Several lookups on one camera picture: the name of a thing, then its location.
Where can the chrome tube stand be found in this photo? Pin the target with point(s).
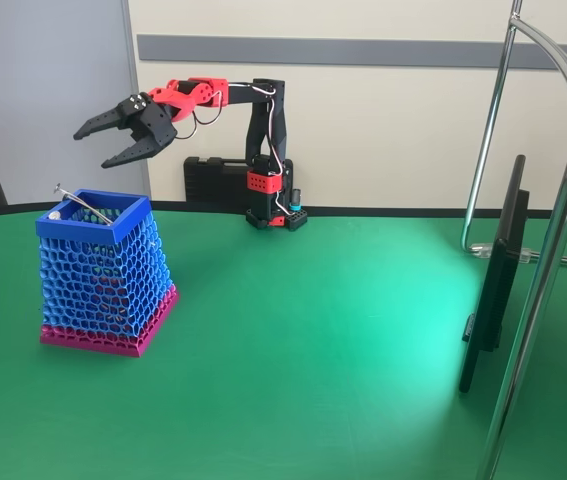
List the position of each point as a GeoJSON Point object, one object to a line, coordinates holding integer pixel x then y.
{"type": "Point", "coordinates": [543, 280]}

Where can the black plastic case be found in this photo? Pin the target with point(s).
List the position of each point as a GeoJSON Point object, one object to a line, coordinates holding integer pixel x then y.
{"type": "Point", "coordinates": [213, 177]}

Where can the black clamp with teal knob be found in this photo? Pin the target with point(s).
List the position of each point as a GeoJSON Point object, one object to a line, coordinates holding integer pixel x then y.
{"type": "Point", "coordinates": [297, 215]}

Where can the grey wall rail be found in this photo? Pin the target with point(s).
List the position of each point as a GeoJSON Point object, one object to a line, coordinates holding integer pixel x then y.
{"type": "Point", "coordinates": [363, 51]}

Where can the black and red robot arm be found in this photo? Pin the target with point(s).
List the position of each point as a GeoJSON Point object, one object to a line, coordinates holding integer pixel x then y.
{"type": "Point", "coordinates": [263, 125]}

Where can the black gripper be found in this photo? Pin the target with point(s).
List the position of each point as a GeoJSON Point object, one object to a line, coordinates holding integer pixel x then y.
{"type": "Point", "coordinates": [152, 121]}

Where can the black LED light panel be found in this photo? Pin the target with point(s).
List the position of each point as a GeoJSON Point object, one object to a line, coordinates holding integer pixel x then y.
{"type": "Point", "coordinates": [498, 280]}

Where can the grey door panel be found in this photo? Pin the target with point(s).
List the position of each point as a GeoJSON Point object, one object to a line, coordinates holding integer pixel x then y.
{"type": "Point", "coordinates": [53, 75]}

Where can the clear plastic clip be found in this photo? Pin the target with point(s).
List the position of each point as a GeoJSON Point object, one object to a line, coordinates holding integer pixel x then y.
{"type": "Point", "coordinates": [525, 256]}

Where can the green cloth with black edge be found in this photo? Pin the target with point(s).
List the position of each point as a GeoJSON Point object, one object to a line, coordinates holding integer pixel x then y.
{"type": "Point", "coordinates": [263, 380]}

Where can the blue and magenta mesh basket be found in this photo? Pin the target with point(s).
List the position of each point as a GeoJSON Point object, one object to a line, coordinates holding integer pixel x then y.
{"type": "Point", "coordinates": [103, 280]}

